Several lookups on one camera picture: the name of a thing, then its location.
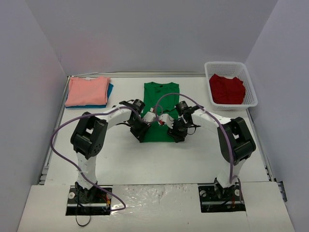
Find red t shirt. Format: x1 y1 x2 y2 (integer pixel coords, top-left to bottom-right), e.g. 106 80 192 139
209 74 246 104

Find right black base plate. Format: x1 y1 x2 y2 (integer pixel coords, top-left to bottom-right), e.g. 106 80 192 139
198 183 246 213

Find thin black cable loop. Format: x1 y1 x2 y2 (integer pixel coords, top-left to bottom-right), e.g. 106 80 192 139
74 214 92 228

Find pink folded t shirt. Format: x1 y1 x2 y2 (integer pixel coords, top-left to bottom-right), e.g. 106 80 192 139
65 76 111 107

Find blue folded t shirt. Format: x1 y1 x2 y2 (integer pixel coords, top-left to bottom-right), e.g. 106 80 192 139
65 84 114 109

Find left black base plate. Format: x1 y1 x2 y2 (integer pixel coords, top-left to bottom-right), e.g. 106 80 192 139
66 186 112 216

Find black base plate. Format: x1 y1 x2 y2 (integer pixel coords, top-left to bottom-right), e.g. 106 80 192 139
66 186 112 216
198 183 246 213

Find white plastic basket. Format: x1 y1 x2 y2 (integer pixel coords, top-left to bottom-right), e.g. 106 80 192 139
204 61 258 111

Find green t shirt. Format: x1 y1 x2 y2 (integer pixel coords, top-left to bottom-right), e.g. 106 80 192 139
141 82 180 143

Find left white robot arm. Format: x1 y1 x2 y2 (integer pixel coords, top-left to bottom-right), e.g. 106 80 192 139
70 99 151 202

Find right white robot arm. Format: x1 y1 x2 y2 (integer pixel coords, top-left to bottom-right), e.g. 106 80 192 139
159 101 256 200

